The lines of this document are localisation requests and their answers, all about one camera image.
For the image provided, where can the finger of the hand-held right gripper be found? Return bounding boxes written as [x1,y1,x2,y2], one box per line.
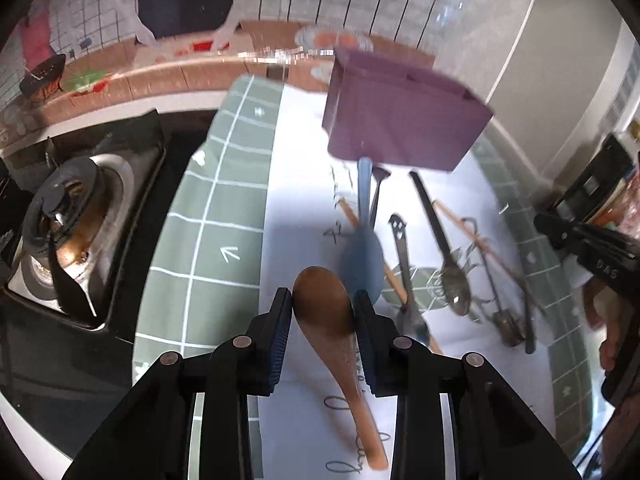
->
[534,212,581,262]

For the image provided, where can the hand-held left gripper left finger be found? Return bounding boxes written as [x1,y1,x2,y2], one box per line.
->
[62,287,293,480]

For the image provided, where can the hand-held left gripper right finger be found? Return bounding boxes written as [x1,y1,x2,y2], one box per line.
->
[352,291,582,480]

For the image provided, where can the wooden spoon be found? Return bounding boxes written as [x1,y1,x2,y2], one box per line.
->
[291,266,390,471]

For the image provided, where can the blue spoon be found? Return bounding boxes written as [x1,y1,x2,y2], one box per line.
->
[340,156,386,306]

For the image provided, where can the steel spoon with face cutout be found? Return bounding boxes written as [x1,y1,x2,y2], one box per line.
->
[389,213,432,348]

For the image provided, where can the shovel-shaped steel spoon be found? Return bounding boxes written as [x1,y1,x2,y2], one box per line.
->
[461,217,523,348]

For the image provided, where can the black-handled steel spoon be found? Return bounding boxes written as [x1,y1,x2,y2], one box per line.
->
[409,170,472,317]

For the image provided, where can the purple utensil holder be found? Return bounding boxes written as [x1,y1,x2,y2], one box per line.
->
[321,46,495,173]

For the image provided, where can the person's right forearm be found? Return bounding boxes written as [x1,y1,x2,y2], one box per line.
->
[606,400,640,477]

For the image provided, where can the person's right hand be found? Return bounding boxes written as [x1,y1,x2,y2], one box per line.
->
[581,279,623,372]

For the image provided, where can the red patterned cloth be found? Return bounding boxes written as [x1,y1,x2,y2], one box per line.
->
[590,175,640,233]

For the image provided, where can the black box device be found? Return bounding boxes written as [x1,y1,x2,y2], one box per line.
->
[547,132,638,223]

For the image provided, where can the black slim utensil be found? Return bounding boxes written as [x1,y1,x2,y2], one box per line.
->
[517,280,537,356]

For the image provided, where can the white printed paper mat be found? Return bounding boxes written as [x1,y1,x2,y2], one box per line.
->
[250,85,558,480]

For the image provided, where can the green grid mat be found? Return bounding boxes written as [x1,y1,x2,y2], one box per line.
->
[132,74,608,480]

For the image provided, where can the printed kitchen wall poster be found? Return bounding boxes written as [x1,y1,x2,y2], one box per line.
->
[0,0,436,126]

